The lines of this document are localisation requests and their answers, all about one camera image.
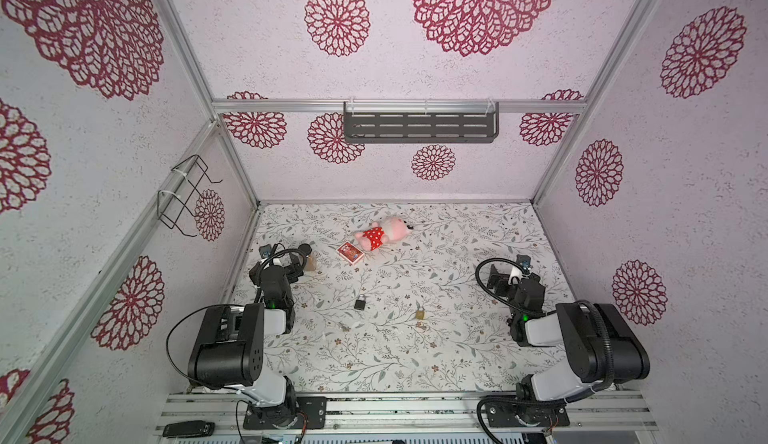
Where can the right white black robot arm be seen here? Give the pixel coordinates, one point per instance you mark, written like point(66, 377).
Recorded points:
point(600, 349)

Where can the black padlock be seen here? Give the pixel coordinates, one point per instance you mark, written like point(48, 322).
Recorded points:
point(360, 303)

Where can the brass padlock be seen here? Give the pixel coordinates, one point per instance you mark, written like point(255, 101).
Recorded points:
point(420, 313)

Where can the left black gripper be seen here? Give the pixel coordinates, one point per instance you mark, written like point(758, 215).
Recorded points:
point(288, 264)

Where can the brown spice jar black lid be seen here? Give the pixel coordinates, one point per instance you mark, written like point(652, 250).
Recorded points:
point(309, 259)

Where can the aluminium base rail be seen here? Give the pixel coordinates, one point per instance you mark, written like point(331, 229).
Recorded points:
point(417, 413)

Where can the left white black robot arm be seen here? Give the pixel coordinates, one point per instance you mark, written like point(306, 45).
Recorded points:
point(229, 350)

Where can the pink plush pig toy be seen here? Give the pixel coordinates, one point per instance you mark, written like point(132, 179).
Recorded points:
point(390, 230)

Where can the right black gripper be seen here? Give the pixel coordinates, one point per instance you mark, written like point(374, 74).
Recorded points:
point(507, 278)

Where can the black remote device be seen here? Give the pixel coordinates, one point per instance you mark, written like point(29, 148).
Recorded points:
point(189, 429)

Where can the black wire wall rack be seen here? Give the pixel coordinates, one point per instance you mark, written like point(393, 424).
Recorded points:
point(193, 207)

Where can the red playing card box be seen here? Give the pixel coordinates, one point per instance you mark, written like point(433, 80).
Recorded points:
point(350, 253)

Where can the grey wall shelf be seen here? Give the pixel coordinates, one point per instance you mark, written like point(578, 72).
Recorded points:
point(420, 123)

